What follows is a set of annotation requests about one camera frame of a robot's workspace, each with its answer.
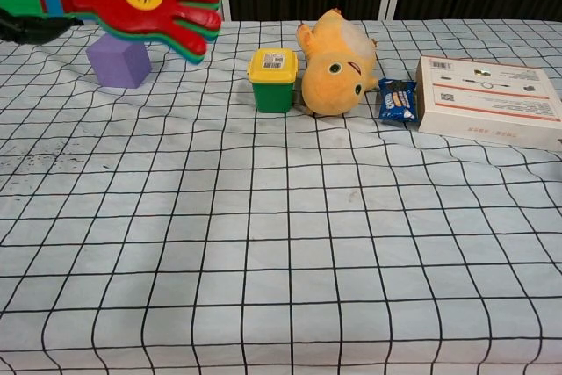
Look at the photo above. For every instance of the purple foam cube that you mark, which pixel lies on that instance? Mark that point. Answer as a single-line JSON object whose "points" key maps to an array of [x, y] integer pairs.
{"points": [[118, 65]]}

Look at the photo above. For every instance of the green bin with yellow lid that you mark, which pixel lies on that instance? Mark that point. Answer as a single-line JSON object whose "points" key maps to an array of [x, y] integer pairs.
{"points": [[272, 85]]}

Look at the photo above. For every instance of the yellow plush chick toy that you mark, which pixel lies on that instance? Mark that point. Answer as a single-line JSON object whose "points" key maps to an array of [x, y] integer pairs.
{"points": [[333, 81]]}

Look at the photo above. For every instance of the blue cookie snack packet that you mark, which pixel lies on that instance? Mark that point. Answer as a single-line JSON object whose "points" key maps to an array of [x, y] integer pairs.
{"points": [[397, 100]]}

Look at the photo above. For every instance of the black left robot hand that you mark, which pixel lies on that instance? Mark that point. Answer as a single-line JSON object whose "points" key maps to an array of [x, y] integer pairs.
{"points": [[26, 29]]}

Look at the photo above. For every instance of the white black checkered tablecloth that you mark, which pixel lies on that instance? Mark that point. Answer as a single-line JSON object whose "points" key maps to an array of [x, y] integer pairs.
{"points": [[307, 239]]}

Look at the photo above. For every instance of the white cardboard box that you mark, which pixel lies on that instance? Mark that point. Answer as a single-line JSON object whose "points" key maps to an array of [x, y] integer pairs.
{"points": [[483, 94]]}

